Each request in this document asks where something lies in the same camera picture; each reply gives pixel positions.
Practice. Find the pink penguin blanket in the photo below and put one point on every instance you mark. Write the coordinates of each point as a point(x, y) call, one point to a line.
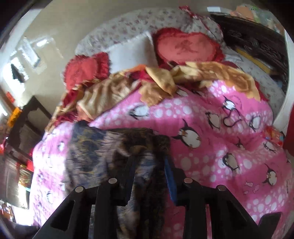
point(216, 137)

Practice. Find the floral bed pillow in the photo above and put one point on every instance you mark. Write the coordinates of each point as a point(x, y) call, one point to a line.
point(131, 24)

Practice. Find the dark wooden side table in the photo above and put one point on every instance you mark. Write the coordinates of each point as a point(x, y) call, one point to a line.
point(28, 128)

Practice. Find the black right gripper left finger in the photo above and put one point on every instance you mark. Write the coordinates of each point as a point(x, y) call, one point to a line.
point(72, 218)

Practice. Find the white small pillow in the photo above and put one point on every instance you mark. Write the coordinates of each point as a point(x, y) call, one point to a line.
point(135, 51)

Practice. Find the floral bed sheet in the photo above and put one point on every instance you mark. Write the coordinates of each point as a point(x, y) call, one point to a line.
point(268, 86)

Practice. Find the dark carved wooden cabinet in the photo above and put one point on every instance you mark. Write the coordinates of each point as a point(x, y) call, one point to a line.
point(258, 41)

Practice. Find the yellow basket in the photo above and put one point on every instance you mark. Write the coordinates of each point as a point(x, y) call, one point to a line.
point(14, 116)

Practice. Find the dark floral patterned garment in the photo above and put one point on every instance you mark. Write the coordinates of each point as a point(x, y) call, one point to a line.
point(95, 155)

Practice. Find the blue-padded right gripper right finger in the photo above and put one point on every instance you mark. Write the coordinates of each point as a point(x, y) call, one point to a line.
point(209, 212)

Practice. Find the red heart pillow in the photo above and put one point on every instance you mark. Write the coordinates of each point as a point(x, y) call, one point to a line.
point(86, 68)
point(172, 44)

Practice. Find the gold and red blanket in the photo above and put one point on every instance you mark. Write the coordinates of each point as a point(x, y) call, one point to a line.
point(90, 98)

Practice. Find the black phone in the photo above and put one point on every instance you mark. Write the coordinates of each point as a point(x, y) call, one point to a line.
point(268, 224)

